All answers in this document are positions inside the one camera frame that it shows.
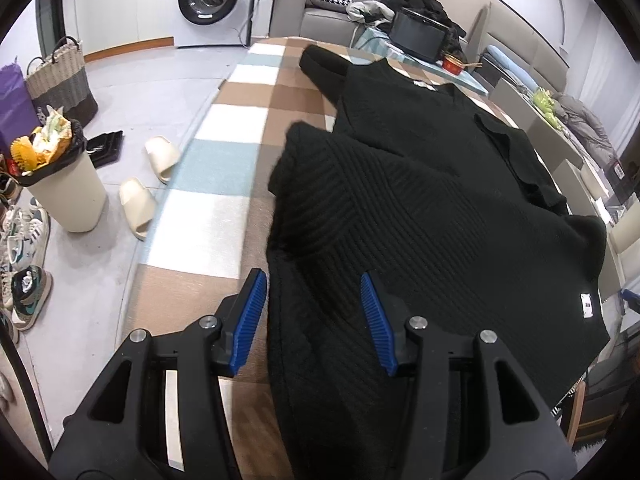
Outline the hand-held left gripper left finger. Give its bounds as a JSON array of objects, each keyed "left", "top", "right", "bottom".
[{"left": 48, "top": 268, "right": 268, "bottom": 480}]

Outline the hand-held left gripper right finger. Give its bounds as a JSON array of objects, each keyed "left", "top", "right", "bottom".
[{"left": 360, "top": 272, "right": 581, "bottom": 480}]

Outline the black knit sweater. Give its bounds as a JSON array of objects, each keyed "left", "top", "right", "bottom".
[{"left": 266, "top": 44, "right": 610, "bottom": 480}]

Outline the pile of black clothes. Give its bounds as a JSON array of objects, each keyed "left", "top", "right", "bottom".
[{"left": 380, "top": 0, "right": 468, "bottom": 40}]

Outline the cream slipper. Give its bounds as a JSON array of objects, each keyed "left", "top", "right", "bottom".
[
  {"left": 118, "top": 177, "right": 158, "bottom": 241},
  {"left": 145, "top": 136, "right": 182, "bottom": 184}
]

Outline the checked blanket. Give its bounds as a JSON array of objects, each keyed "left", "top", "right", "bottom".
[{"left": 116, "top": 36, "right": 586, "bottom": 480}]

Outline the grey and green sneaker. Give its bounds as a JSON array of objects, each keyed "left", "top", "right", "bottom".
[{"left": 10, "top": 266, "right": 53, "bottom": 332}]

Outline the black floor tray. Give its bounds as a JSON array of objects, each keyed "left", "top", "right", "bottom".
[{"left": 85, "top": 131, "right": 124, "bottom": 167}]

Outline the beige trash bin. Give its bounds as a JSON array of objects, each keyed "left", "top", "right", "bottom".
[{"left": 11, "top": 105, "right": 107, "bottom": 233}]

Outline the white sneaker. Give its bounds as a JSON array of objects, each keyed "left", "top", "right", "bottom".
[{"left": 2, "top": 207, "right": 51, "bottom": 273}]

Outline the beige chair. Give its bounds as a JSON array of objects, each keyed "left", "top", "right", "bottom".
[{"left": 487, "top": 80, "right": 585, "bottom": 173}]

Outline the green plush item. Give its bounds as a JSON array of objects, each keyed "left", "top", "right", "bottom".
[{"left": 532, "top": 87, "right": 562, "bottom": 129}]

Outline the teal cloth covered side table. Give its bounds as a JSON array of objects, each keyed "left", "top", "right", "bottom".
[{"left": 356, "top": 25, "right": 488, "bottom": 96}]

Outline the grey jacket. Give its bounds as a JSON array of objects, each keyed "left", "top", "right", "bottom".
[{"left": 552, "top": 92, "right": 621, "bottom": 167}]

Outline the blue pillow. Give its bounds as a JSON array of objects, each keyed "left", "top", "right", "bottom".
[{"left": 482, "top": 45, "right": 538, "bottom": 92}]

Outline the black monitor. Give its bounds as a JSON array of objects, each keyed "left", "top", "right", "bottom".
[{"left": 389, "top": 8, "right": 448, "bottom": 64}]

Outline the white washing machine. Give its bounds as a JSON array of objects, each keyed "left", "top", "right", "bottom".
[{"left": 172, "top": 0, "right": 282, "bottom": 50}]

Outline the grey sofa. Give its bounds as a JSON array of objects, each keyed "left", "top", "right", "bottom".
[{"left": 270, "top": 0, "right": 396, "bottom": 43}]

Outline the pale grey garment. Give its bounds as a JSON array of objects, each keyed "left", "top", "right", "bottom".
[{"left": 346, "top": 0, "right": 396, "bottom": 25}]

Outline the grey padded headboard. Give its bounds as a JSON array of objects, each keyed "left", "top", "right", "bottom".
[{"left": 470, "top": 2, "right": 571, "bottom": 92}]

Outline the purple bag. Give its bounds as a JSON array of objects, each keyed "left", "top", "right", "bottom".
[{"left": 0, "top": 62, "right": 41, "bottom": 153}]

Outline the white cabinet with wooden trim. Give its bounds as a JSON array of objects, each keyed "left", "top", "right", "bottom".
[{"left": 64, "top": 0, "right": 176, "bottom": 58}]

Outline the woven basket with handles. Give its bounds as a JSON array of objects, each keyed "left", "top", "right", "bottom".
[{"left": 25, "top": 36, "right": 99, "bottom": 128}]

